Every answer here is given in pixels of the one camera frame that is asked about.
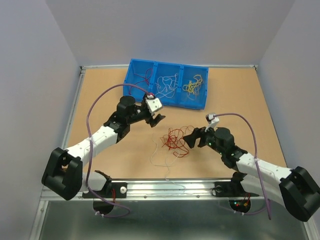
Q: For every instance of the blue three-compartment bin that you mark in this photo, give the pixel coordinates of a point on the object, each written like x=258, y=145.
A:
x=176, y=85

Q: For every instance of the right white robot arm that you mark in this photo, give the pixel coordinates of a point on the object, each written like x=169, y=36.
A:
x=293, y=188

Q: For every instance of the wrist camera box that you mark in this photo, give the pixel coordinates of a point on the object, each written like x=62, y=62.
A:
x=212, y=121
x=153, y=105

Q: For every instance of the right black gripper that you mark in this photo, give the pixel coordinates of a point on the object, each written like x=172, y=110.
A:
x=197, y=133

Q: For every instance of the aluminium rail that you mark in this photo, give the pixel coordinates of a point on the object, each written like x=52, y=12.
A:
x=183, y=189
x=67, y=92

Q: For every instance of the aluminium left rail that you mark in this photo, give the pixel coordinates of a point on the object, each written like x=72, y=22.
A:
x=67, y=92

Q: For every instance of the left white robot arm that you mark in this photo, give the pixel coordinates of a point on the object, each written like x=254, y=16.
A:
x=64, y=170

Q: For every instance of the aluminium front rail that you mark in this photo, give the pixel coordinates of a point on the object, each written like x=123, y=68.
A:
x=183, y=189

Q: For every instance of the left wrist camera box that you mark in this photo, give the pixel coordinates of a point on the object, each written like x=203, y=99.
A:
x=153, y=105

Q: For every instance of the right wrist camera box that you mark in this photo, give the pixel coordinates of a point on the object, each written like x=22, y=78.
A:
x=212, y=121

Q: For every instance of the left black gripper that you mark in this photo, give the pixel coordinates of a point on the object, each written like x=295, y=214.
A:
x=154, y=122

